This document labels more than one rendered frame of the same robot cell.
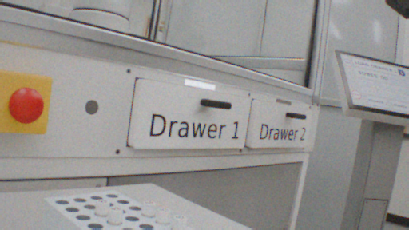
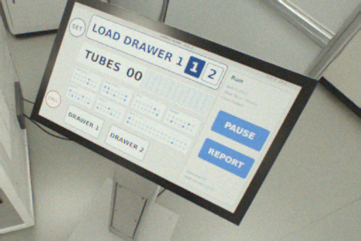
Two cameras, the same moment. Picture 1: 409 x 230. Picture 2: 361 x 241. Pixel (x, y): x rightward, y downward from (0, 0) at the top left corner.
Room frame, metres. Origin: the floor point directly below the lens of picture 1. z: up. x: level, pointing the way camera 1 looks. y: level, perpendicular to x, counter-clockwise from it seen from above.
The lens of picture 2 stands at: (0.81, -0.86, 1.50)
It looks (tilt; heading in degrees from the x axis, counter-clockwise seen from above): 51 degrees down; 24
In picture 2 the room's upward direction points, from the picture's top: 8 degrees clockwise
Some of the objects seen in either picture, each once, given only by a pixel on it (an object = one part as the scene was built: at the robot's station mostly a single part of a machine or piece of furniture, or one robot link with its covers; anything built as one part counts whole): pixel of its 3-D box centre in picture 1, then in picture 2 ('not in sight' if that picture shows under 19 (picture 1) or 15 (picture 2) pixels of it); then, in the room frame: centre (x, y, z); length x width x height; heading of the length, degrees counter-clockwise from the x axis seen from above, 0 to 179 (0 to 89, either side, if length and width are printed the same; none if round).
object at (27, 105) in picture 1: (25, 105); not in sight; (0.33, 0.20, 0.88); 0.04 x 0.03 x 0.04; 136
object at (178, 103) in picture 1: (199, 118); not in sight; (0.61, 0.01, 0.87); 0.29 x 0.02 x 0.11; 136
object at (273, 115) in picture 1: (283, 126); not in sight; (0.83, -0.21, 0.87); 0.29 x 0.02 x 0.11; 136
